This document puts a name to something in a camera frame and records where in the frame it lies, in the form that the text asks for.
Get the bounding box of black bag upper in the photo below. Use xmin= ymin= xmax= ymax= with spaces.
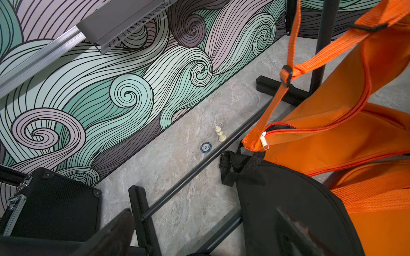
xmin=220 ymin=151 xmax=365 ymax=256

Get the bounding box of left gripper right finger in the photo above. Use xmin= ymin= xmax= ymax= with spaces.
xmin=276 ymin=207 xmax=336 ymax=256

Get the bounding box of blue poker chip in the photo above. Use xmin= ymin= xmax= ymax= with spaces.
xmin=200 ymin=142 xmax=212 ymax=154

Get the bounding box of black hard case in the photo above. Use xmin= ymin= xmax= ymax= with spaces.
xmin=1 ymin=167 xmax=101 ymax=242

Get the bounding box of cream chess piece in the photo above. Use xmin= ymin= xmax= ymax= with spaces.
xmin=215 ymin=126 xmax=227 ymax=143

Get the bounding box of black clothes rack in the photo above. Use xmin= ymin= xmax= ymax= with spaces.
xmin=128 ymin=1 xmax=340 ymax=256

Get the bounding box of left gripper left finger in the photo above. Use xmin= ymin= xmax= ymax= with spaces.
xmin=72 ymin=209 xmax=134 ymax=256

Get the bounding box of clear mesh wall bin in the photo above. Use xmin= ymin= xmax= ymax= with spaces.
xmin=77 ymin=0 xmax=175 ymax=55

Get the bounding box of orange crossbody bag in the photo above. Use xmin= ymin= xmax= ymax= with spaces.
xmin=331 ymin=160 xmax=410 ymax=256
xmin=242 ymin=1 xmax=410 ymax=176

